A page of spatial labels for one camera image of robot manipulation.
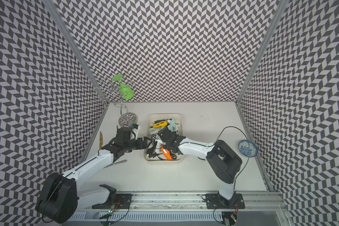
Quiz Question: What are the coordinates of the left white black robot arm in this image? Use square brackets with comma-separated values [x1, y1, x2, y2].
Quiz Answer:
[35, 124, 148, 224]

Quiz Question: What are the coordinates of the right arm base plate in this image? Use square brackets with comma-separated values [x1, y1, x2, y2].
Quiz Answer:
[204, 193, 245, 210]

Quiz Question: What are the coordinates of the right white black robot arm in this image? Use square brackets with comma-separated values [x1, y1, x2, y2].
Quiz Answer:
[155, 128, 243, 201]

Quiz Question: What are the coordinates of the cream plastic storage box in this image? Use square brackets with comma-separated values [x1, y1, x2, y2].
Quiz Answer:
[143, 114, 184, 164]

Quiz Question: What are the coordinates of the mint glue gun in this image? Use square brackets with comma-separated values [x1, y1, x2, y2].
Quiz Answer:
[168, 118, 179, 133]

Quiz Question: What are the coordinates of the green plastic cup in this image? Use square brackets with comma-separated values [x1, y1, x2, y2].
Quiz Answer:
[112, 74, 135, 100]

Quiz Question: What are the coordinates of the wooden yellow knife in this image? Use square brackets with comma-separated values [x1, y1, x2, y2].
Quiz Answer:
[99, 131, 103, 150]

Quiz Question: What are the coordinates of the silver metal knife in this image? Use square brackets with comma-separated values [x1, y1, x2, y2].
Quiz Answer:
[105, 160, 127, 168]

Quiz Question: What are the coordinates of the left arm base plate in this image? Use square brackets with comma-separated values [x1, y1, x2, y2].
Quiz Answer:
[92, 194, 133, 210]

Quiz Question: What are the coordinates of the orange glue gun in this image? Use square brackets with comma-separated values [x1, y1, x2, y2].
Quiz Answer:
[160, 147, 173, 161]

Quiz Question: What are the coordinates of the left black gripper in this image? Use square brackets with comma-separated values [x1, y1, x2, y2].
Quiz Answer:
[123, 136, 153, 152]

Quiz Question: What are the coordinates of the blue patterned ceramic bowl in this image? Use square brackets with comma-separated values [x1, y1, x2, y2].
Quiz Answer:
[238, 140, 258, 158]

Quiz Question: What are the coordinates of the aluminium rail frame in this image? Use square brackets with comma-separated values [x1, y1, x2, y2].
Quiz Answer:
[62, 191, 294, 226]

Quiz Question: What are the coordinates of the yellow glue gun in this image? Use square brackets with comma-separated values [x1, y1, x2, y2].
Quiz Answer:
[152, 121, 169, 129]

